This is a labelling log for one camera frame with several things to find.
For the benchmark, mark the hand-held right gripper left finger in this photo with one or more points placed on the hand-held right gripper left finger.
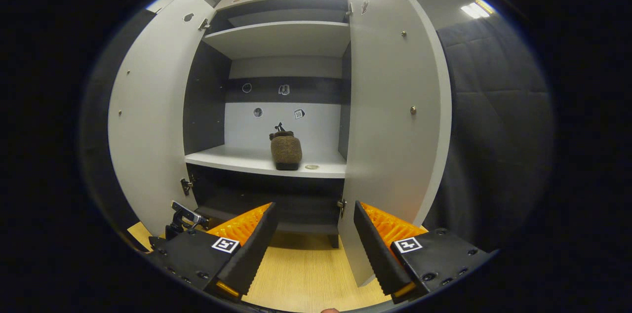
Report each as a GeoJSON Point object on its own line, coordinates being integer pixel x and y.
{"type": "Point", "coordinates": [254, 249]}

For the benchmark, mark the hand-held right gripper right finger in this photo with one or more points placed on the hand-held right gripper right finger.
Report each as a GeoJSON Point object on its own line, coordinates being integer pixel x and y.
{"type": "Point", "coordinates": [377, 254]}

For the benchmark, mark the grey shoe cabinet door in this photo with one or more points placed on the grey shoe cabinet door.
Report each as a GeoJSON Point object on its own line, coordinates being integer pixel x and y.
{"type": "Point", "coordinates": [153, 120]}
{"type": "Point", "coordinates": [390, 130]}

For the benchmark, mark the brown fuzzy shoe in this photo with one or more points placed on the brown fuzzy shoe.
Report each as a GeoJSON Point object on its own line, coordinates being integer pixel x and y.
{"type": "Point", "coordinates": [285, 152]}

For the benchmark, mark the black backdrop cloth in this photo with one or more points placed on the black backdrop cloth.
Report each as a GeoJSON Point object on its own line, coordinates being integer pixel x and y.
{"type": "Point", "coordinates": [493, 130]}

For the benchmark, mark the small ceiling light panel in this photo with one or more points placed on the small ceiling light panel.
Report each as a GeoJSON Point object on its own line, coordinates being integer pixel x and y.
{"type": "Point", "coordinates": [476, 9]}

